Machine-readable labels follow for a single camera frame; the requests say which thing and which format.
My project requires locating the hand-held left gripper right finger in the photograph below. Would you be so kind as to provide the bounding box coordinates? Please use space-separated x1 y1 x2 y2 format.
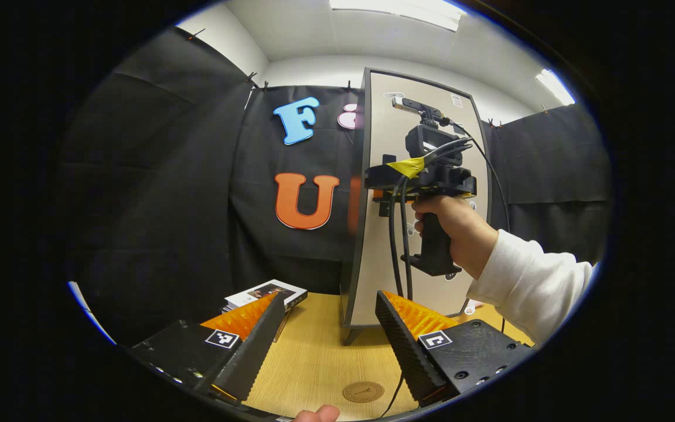
375 290 534 408

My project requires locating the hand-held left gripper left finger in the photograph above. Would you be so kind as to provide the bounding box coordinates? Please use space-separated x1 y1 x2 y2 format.
128 291 286 406

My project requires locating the round cork coaster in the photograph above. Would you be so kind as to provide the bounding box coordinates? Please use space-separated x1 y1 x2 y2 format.
342 381 386 403

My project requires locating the grey cabinet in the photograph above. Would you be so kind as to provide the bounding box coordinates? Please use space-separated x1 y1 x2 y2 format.
340 66 493 346

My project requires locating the beige cabinet door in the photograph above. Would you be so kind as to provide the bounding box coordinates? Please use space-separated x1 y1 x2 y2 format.
350 70 490 327

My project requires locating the white cover book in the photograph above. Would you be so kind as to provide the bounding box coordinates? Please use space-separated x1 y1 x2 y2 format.
224 279 308 312

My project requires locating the small ceiling light panel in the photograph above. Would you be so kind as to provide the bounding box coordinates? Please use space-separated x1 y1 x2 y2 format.
536 69 577 106

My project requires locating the long ceiling light panel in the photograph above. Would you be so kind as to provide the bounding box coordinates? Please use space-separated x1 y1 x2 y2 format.
329 0 468 33

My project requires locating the black backdrop cloth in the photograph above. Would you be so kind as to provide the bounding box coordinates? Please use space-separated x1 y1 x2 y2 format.
62 26 611 346

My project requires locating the thin black cable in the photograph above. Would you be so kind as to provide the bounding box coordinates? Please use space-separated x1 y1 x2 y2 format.
446 120 512 235

